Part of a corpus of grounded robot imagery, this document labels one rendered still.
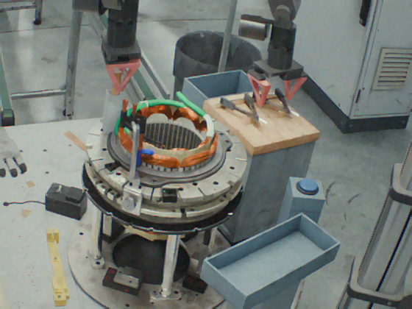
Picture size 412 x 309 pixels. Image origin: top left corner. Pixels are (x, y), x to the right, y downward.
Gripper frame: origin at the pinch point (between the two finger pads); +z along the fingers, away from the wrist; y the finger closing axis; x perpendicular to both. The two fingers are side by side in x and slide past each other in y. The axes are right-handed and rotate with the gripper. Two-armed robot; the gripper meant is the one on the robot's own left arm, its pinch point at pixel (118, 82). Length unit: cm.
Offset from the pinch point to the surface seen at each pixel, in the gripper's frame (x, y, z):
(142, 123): 1.8, 16.1, -0.9
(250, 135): 29.7, -0.8, 15.9
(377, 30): 162, -157, 70
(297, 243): 29.5, 30.2, 18.9
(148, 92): 24, -71, 48
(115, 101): -0.6, 1.5, 3.6
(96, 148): -4.8, 6.3, 10.8
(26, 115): -15, -181, 126
